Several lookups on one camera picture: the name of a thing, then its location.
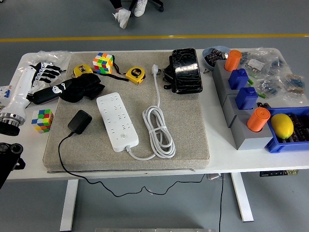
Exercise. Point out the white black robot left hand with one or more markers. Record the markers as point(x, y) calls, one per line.
point(21, 87)

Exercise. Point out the black plug adapter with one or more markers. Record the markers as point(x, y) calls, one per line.
point(79, 120)

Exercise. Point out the white power strip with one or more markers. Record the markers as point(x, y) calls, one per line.
point(113, 116)

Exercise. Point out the white circuit breaker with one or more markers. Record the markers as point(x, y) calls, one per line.
point(4, 93)

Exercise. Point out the small colourful puzzle cube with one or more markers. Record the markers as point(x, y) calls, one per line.
point(42, 120)

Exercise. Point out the clear bag metal screws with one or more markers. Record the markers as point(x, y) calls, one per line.
point(48, 56)

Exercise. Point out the small yellow tape measure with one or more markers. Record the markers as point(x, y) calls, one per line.
point(82, 70)

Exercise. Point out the black cloth pouch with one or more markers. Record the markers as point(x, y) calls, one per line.
point(89, 84)

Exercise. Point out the large colourful puzzle cube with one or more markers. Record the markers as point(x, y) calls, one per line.
point(102, 62)

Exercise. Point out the yellow tape measure black label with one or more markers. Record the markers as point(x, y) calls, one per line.
point(135, 75)

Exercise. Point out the person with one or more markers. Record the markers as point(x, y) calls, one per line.
point(123, 17)

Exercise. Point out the white table leg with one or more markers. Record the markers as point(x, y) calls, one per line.
point(241, 198)
point(68, 205)

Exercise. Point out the grey-brown mat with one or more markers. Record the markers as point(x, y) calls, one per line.
point(183, 120)

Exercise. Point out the glossy black case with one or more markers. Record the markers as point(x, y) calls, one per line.
point(187, 70)

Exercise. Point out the small metal clip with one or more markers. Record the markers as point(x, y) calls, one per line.
point(205, 70)

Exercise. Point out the blue bowl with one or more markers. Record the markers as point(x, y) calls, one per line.
point(205, 59)

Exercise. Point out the black capacitor pile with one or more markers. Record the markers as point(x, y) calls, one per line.
point(213, 56)

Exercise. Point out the grey peg base block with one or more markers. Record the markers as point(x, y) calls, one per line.
point(251, 141)
point(219, 72)
point(228, 102)

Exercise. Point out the orange cylinder peg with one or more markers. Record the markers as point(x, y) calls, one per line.
point(233, 60)
point(257, 119)

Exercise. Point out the blue block peg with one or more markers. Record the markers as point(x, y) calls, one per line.
point(246, 97)
point(237, 78)

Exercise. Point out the small green plastic piece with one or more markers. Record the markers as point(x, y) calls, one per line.
point(251, 81)
point(262, 95)

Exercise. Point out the clear bag white label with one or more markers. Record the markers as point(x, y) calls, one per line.
point(256, 64)

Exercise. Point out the loose black capacitors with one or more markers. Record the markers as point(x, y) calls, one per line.
point(263, 105)

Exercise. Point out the clear bag blue resistors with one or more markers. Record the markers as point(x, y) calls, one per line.
point(269, 87)

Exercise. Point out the clear bag dark parts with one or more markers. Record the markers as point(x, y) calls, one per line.
point(276, 64)

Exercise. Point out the yellow lemon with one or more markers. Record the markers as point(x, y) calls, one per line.
point(281, 125)

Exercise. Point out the blue plastic bin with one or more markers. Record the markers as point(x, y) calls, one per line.
point(285, 146)

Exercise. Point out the black table control panel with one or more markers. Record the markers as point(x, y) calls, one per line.
point(277, 173)

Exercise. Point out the clear bag tan resistors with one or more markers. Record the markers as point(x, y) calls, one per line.
point(294, 81)

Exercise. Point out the rows of black components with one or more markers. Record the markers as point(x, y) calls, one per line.
point(301, 128)

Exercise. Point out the metal bracket under table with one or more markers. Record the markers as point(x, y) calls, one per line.
point(214, 176)

